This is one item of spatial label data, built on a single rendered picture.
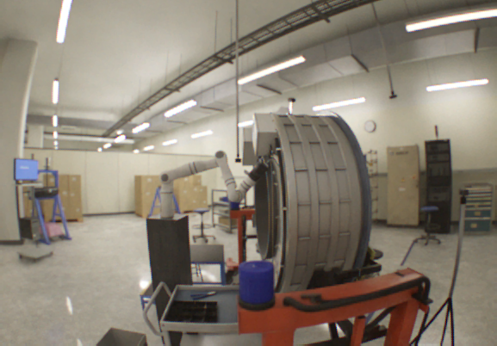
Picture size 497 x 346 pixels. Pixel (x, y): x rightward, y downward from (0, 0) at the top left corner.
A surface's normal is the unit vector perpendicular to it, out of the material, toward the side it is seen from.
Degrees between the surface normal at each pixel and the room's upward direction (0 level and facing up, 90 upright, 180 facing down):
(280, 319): 90
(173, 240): 90
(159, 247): 90
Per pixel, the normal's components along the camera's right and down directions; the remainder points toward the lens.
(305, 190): 0.08, -0.29
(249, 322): 0.08, -0.06
